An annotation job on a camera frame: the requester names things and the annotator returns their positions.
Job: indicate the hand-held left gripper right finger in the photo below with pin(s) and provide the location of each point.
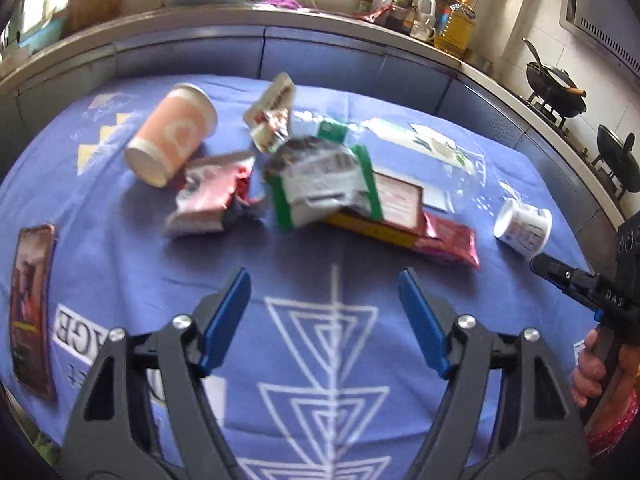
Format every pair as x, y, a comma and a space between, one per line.
420, 320

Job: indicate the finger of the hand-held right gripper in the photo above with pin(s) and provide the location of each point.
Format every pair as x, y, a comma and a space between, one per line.
555, 270

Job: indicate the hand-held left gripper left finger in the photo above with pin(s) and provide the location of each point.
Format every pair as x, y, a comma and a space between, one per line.
227, 320

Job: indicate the beige snack pouch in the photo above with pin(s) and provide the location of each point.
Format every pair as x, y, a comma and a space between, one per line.
272, 100

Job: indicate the person's right forearm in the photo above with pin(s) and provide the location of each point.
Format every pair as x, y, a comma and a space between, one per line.
617, 435

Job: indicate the person's right hand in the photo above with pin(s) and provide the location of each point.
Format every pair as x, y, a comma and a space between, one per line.
587, 380

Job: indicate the small white plastic cup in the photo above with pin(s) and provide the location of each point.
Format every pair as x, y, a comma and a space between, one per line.
522, 225

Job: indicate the maroon snack wrapper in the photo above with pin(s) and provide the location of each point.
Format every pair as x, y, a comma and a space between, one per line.
450, 240

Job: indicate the blue printed tablecloth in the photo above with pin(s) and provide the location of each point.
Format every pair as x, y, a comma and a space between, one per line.
300, 265

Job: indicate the yellow and red box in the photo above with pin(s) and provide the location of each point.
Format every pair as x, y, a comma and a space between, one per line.
400, 200

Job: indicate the black pot with lid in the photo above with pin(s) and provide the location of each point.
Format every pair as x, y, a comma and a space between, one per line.
617, 160

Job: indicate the red snack wrapper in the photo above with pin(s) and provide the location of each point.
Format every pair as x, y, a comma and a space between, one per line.
205, 195

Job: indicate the gas stove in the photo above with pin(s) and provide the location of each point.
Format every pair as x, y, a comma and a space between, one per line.
582, 145

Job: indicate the green and white wrapper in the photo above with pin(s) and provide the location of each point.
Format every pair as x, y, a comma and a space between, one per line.
320, 175

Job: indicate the clear plastic bottle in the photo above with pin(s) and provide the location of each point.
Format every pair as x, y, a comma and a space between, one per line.
415, 145

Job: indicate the black wok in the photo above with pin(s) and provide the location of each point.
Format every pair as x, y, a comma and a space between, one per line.
555, 90

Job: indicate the pink paper cup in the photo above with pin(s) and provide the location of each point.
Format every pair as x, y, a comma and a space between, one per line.
170, 135

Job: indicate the brown snack wrapper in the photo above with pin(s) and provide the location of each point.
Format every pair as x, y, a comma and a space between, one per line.
32, 310

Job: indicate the steel range hood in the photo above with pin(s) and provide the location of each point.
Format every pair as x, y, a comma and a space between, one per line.
600, 20

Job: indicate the yellow cooking oil bottle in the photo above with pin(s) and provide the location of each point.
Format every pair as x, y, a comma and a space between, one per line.
455, 30

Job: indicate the grey kitchen counter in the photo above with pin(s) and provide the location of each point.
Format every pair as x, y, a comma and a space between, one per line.
325, 50

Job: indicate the white plastic jug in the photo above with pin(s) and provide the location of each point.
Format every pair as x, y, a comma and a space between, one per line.
425, 10

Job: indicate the kitchen window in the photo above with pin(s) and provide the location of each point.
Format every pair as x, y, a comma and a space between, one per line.
40, 5

